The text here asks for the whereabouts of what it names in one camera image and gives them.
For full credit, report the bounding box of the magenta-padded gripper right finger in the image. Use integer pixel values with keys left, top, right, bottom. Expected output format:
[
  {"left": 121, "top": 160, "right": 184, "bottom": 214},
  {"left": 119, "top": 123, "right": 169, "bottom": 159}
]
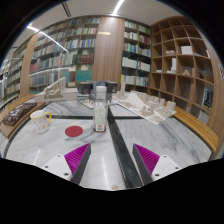
[{"left": 132, "top": 143, "right": 183, "bottom": 186}]

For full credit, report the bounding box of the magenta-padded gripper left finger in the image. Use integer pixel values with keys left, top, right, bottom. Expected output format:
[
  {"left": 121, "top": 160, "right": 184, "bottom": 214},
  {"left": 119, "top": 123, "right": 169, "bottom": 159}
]
[{"left": 42, "top": 143, "right": 92, "bottom": 186}]

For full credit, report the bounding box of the clear plastic drink bottle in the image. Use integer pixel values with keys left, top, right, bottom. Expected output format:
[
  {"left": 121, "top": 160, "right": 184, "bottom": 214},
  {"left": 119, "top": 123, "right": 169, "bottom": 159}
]
[{"left": 92, "top": 85, "right": 109, "bottom": 133}]

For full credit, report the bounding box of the flat round red coaster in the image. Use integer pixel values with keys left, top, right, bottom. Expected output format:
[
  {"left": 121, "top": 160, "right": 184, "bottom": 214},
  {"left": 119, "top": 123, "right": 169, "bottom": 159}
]
[{"left": 64, "top": 125, "right": 84, "bottom": 138}]

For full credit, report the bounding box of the white city block model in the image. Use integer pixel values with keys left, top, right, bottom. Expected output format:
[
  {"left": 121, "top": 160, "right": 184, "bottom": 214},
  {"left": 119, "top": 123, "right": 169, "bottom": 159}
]
[{"left": 111, "top": 83, "right": 178, "bottom": 125}]

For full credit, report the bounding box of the small white model with red details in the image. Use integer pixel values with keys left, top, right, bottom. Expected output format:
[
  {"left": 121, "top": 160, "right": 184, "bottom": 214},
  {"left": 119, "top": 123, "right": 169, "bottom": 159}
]
[{"left": 78, "top": 96, "right": 116, "bottom": 110}]

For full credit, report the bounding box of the curved wooden bench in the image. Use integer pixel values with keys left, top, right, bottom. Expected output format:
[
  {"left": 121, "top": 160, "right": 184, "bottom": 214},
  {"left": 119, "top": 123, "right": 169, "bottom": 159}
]
[{"left": 173, "top": 106, "right": 219, "bottom": 154}]

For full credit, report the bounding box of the white architectural ramp model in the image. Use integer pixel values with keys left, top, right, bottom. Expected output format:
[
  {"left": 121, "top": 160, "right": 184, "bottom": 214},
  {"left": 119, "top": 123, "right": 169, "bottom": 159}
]
[{"left": 34, "top": 76, "right": 79, "bottom": 103}]

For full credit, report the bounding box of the dark grey building model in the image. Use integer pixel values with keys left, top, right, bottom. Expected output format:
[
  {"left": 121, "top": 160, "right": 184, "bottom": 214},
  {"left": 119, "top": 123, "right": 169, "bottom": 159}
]
[{"left": 77, "top": 80, "right": 119, "bottom": 95}]

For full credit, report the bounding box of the brown relief model on board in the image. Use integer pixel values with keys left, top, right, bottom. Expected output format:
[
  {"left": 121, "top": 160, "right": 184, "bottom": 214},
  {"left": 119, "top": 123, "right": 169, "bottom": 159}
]
[{"left": 0, "top": 102, "right": 46, "bottom": 139}]

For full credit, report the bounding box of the wooden cubby shelf unit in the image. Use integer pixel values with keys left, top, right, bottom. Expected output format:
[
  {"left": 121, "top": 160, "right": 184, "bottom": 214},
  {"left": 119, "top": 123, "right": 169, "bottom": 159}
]
[{"left": 148, "top": 15, "right": 218, "bottom": 124}]

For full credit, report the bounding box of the narrow wooden bookshelf with books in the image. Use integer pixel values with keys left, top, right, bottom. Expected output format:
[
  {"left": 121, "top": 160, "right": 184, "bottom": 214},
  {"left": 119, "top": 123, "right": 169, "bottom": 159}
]
[{"left": 120, "top": 19, "right": 152, "bottom": 94}]

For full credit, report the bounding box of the distant bookshelf row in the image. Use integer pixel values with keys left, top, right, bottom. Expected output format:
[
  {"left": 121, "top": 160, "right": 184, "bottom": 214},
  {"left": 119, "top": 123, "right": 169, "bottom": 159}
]
[{"left": 0, "top": 39, "right": 31, "bottom": 101}]

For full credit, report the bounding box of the large wooden bookshelf with books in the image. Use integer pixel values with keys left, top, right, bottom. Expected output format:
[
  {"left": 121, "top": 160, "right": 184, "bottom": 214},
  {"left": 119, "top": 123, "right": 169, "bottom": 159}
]
[{"left": 28, "top": 16, "right": 101, "bottom": 94}]

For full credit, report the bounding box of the ceiling light strip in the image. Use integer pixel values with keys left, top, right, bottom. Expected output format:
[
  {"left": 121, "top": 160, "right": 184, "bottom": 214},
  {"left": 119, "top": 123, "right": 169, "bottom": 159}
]
[{"left": 111, "top": 0, "right": 125, "bottom": 16}]

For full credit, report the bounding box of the white mug with yellow handle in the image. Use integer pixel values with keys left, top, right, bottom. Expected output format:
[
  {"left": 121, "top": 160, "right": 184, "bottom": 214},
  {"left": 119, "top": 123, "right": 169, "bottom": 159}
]
[{"left": 29, "top": 109, "right": 53, "bottom": 135}]

